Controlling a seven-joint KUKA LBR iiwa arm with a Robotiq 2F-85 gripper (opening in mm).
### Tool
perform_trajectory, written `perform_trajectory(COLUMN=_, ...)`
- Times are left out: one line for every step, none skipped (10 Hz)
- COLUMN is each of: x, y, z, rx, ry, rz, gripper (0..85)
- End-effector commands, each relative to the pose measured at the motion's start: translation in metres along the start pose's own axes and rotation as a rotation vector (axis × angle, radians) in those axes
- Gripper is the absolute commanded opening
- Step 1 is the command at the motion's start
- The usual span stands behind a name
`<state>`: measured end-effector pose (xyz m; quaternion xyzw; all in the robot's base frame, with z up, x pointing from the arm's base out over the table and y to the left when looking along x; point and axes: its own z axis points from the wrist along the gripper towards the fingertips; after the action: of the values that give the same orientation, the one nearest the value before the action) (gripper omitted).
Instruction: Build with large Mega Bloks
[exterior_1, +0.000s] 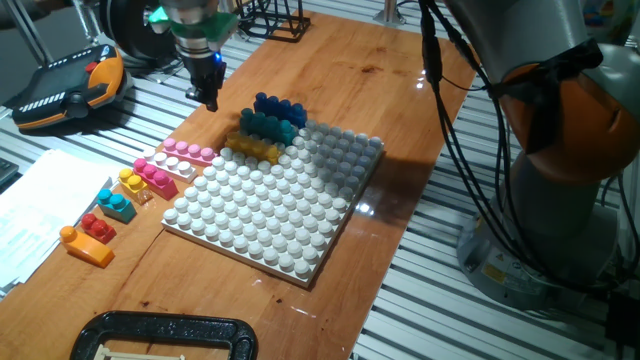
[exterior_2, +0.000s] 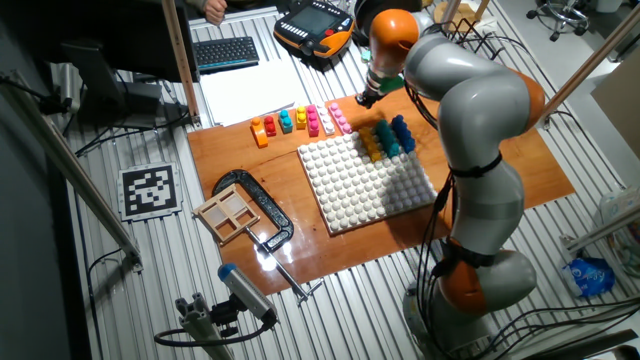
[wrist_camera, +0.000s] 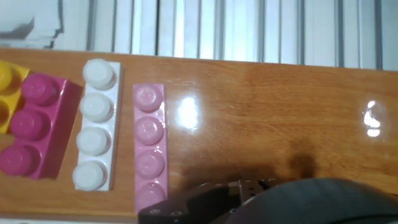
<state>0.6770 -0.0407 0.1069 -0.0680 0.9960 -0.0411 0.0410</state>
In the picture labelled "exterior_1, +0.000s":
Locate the blue four-stud block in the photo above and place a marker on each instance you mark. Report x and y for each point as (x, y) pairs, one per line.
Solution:
(282, 110)

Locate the red two-stud block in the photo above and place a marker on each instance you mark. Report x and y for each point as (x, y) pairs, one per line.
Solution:
(98, 230)

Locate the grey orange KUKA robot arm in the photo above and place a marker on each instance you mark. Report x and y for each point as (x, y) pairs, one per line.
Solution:
(565, 125)

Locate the teal four-stud block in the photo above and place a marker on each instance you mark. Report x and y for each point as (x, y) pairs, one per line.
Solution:
(267, 127)

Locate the yellow four-stud block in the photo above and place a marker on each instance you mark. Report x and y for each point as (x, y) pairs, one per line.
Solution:
(252, 147)

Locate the white studded baseplate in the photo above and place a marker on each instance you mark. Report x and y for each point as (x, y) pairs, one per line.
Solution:
(270, 205)

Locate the varnished wooden board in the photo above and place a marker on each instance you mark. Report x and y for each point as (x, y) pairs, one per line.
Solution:
(350, 65)

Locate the white flat four-stud block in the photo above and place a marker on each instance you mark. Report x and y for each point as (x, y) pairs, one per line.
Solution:
(169, 166)

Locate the yellow two-stud block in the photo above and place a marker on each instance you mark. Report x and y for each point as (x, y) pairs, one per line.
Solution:
(134, 186)

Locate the orange black teach pendant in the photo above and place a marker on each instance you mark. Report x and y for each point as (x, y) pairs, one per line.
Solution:
(70, 87)

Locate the black filament spool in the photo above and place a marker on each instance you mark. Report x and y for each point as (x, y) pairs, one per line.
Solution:
(130, 30)

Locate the orange sloped one-stud block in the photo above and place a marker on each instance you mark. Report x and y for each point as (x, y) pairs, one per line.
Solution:
(87, 249)

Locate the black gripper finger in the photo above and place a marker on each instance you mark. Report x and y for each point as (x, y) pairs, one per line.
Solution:
(195, 92)
(212, 100)

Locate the metal post foot bracket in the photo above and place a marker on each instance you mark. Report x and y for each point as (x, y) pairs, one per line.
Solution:
(389, 14)

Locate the black metal C-clamp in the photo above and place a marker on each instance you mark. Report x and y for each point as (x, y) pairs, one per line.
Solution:
(165, 325)

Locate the pink four-stud block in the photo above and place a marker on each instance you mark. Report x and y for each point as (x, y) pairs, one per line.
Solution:
(189, 153)

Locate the teal two-stud block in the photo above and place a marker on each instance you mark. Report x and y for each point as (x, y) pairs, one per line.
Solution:
(116, 207)

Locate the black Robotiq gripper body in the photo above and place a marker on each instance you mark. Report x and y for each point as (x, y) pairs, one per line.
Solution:
(204, 65)

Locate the stack of white papers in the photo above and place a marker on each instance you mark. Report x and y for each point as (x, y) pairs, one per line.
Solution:
(45, 210)

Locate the green gripper mount adapter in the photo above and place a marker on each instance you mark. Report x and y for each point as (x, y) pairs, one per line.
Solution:
(220, 25)

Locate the magenta three-stud block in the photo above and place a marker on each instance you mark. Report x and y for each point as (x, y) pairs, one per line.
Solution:
(156, 181)

